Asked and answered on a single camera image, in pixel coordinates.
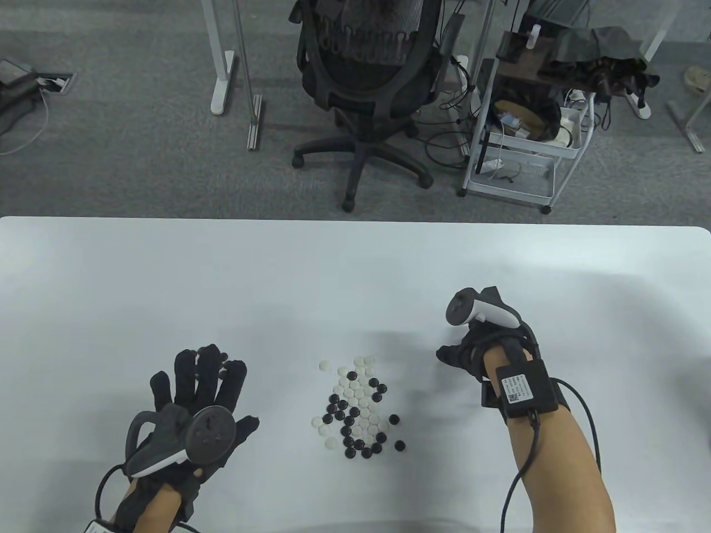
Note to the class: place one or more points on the person's right hand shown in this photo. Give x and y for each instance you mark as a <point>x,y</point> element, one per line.
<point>472,352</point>

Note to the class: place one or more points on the person's left hand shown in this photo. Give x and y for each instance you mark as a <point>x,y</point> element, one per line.
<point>208,377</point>

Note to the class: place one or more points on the sorted black go stones group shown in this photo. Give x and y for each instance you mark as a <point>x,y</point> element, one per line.
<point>224,356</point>

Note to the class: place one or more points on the mixed black white go stones pile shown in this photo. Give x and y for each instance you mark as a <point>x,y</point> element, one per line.
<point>355,413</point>

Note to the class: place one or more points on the person's right forearm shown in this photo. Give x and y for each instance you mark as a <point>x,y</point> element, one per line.
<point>561,483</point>

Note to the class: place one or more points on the person's left forearm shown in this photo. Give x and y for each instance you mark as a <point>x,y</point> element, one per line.
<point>153,508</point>

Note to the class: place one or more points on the grey white right hand controller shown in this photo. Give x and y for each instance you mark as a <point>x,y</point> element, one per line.
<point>458,308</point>

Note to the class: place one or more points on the grey white hand controller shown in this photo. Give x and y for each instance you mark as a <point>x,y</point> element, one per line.
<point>458,308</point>
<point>211,436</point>

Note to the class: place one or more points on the grey white left hand controller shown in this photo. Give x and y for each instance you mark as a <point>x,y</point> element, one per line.
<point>211,436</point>

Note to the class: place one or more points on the white utility cart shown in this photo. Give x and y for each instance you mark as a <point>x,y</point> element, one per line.
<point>511,191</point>

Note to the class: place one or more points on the black mesh office chair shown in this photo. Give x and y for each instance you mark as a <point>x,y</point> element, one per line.
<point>361,119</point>

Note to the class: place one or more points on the white desk leg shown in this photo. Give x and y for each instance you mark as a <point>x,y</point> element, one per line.
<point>222,83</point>
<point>661,39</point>

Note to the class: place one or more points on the white power strip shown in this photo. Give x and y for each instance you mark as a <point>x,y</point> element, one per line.
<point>639,105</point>

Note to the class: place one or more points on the grey metal floor foot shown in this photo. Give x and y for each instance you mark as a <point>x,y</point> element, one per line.
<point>689,130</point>

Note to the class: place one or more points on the small white bottle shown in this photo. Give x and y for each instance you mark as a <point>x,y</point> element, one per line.
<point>534,38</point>

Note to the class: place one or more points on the black cloth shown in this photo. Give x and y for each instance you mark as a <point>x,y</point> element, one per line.
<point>594,50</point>

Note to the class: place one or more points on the floor socket box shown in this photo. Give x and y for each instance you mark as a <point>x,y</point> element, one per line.
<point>55,83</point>

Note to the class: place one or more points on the tan shoe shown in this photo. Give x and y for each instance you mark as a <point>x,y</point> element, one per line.
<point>699,78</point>

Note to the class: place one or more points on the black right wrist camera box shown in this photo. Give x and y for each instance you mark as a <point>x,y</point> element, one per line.
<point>525,388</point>

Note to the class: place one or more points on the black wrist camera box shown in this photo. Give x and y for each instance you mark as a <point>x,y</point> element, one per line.
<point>97,527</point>
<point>525,388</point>

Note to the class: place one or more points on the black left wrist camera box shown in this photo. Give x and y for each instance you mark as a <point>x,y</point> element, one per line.
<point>97,527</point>

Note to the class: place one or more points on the aluminium profile post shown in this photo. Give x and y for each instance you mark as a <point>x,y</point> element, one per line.
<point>254,122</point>

